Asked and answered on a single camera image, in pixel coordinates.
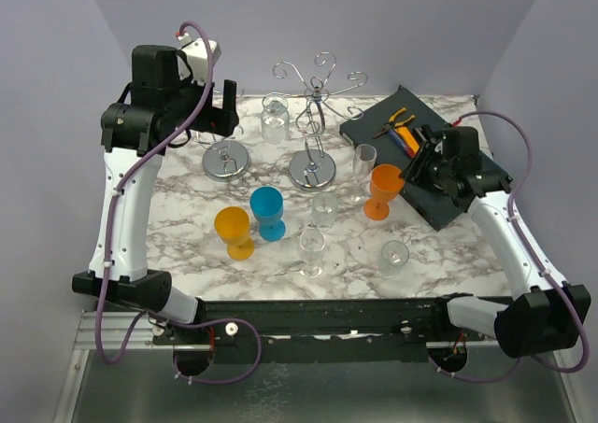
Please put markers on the aluminium rail frame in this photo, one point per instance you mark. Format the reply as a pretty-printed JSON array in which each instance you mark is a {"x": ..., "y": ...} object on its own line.
[{"x": 118, "y": 323}]

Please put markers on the yellow utility knife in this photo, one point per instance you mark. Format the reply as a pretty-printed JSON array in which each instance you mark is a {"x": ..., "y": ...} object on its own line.
[{"x": 412, "y": 143}]

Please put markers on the black metal tool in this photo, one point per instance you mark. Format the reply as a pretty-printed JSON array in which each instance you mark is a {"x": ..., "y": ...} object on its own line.
[{"x": 430, "y": 135}]

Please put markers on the clear wine glass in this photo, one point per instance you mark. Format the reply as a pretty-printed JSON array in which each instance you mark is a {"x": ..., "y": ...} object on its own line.
[
  {"x": 275, "y": 118},
  {"x": 312, "y": 244},
  {"x": 392, "y": 257},
  {"x": 324, "y": 210}
]

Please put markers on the tall clear flute glass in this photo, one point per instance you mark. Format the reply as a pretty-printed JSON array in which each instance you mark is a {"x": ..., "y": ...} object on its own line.
[{"x": 363, "y": 162}]

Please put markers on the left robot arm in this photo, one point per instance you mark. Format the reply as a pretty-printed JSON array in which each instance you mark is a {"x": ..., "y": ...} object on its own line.
[{"x": 168, "y": 85}]

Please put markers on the small chrome glass rack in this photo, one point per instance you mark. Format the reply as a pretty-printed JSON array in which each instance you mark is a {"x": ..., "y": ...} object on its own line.
[{"x": 224, "y": 159}]

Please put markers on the dark flat equipment box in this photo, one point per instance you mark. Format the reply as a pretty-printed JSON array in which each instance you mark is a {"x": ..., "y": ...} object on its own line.
[{"x": 374, "y": 129}]

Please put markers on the blue plastic goblet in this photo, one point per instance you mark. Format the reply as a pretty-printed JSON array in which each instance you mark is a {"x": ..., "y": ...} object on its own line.
[{"x": 266, "y": 204}]

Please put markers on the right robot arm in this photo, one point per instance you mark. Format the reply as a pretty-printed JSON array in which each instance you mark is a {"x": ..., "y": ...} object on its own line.
[{"x": 547, "y": 311}]

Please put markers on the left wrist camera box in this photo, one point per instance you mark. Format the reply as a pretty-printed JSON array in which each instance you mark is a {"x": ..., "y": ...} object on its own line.
[{"x": 192, "y": 58}]

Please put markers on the tall chrome glass rack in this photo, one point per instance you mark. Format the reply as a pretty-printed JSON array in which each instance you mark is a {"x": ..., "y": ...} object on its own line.
[{"x": 312, "y": 168}]

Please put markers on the orange plastic goblet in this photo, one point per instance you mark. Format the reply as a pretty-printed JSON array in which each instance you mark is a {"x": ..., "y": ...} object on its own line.
[{"x": 385, "y": 185}]

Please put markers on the clear wine glass front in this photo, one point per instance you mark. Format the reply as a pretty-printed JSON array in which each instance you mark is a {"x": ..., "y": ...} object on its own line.
[{"x": 312, "y": 244}]

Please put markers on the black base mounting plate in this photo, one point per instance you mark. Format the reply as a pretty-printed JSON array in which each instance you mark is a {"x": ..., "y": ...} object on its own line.
[{"x": 319, "y": 331}]

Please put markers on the yellow plastic goblet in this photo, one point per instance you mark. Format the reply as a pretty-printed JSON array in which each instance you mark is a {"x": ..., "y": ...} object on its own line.
[{"x": 233, "y": 228}]

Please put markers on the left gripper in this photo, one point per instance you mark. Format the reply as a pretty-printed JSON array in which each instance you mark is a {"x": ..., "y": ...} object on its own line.
[{"x": 219, "y": 119}]

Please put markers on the blue red screwdriver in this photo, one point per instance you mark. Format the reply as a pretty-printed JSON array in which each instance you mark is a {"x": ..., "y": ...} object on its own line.
[{"x": 397, "y": 139}]

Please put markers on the yellow handled pliers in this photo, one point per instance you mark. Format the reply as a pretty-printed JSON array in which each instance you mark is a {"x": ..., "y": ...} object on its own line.
[{"x": 395, "y": 122}]

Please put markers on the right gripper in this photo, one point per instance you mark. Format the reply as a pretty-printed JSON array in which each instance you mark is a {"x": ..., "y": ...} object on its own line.
[{"x": 416, "y": 171}]

